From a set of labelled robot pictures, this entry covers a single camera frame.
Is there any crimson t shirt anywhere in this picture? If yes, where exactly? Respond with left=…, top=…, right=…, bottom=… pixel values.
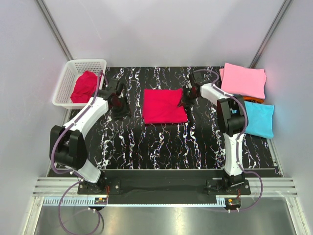
left=142, top=89, right=188, bottom=124
left=70, top=71, right=98, bottom=103

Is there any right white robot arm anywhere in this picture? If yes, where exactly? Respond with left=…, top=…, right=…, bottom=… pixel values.
left=178, top=69, right=248, bottom=194

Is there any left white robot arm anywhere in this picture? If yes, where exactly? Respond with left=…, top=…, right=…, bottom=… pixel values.
left=49, top=79, right=131, bottom=194

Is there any folded pink t shirt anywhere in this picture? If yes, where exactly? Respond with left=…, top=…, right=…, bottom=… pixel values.
left=219, top=63, right=267, bottom=99

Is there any white plastic basket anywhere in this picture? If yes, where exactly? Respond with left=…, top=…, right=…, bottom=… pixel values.
left=52, top=59, right=107, bottom=110

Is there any black marble pattern mat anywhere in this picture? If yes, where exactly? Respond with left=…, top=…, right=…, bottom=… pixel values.
left=50, top=66, right=282, bottom=177

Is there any folded orange t shirt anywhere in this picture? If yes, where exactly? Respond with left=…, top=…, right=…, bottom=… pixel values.
left=243, top=96, right=264, bottom=104

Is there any folded cyan t shirt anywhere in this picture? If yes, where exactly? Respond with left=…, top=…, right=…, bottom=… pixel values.
left=245, top=101, right=274, bottom=139

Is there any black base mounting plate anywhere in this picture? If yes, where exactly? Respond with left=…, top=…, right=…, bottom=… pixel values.
left=78, top=169, right=251, bottom=205

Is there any aluminium frame rail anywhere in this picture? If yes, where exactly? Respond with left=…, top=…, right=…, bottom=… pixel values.
left=33, top=177, right=298, bottom=197

